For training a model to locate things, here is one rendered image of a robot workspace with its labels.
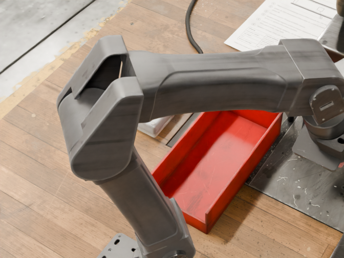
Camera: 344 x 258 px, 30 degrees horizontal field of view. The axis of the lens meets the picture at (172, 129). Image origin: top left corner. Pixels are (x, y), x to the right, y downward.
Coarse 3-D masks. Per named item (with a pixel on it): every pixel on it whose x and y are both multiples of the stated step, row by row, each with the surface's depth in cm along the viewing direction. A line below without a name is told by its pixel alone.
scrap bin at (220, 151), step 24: (216, 120) 118; (240, 120) 118; (264, 120) 115; (192, 144) 113; (216, 144) 114; (240, 144) 114; (264, 144) 109; (168, 168) 108; (192, 168) 111; (216, 168) 111; (240, 168) 104; (168, 192) 108; (192, 192) 107; (216, 192) 107; (192, 216) 101; (216, 216) 103
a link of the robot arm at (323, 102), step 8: (336, 64) 76; (320, 88) 69; (328, 88) 69; (336, 88) 69; (312, 96) 69; (320, 96) 69; (328, 96) 70; (336, 96) 70; (312, 104) 70; (320, 104) 70; (328, 104) 71; (336, 104) 71; (320, 112) 71; (328, 112) 72; (336, 112) 72; (320, 120) 72; (328, 120) 73
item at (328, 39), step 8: (336, 16) 100; (328, 24) 98; (336, 24) 98; (328, 32) 97; (336, 32) 97; (320, 40) 96; (328, 40) 96; (336, 40) 96; (328, 48) 95; (336, 48) 95; (336, 56) 95
